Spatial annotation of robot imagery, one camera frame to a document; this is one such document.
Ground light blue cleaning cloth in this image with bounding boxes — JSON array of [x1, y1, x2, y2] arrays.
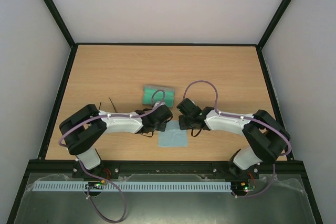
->
[[158, 121, 188, 147]]

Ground grey glasses case green lining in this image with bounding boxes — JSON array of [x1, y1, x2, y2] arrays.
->
[[142, 84, 175, 108]]

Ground black sunglasses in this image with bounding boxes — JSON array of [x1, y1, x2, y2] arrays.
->
[[98, 97, 118, 113]]

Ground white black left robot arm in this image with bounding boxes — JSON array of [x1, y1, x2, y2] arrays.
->
[[58, 102, 173, 170]]

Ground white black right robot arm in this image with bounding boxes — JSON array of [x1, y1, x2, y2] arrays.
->
[[177, 98, 290, 178]]

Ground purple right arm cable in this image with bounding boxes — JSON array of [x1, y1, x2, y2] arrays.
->
[[183, 80, 291, 198]]

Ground light blue slotted cable duct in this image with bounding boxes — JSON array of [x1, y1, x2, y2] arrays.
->
[[32, 181, 232, 193]]

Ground black front mounting rail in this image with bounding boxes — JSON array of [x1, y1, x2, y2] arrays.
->
[[26, 158, 307, 183]]

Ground black right frame post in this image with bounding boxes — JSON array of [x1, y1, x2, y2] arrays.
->
[[257, 0, 309, 48]]

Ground black enclosure frame post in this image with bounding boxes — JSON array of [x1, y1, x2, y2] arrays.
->
[[27, 0, 77, 48]]

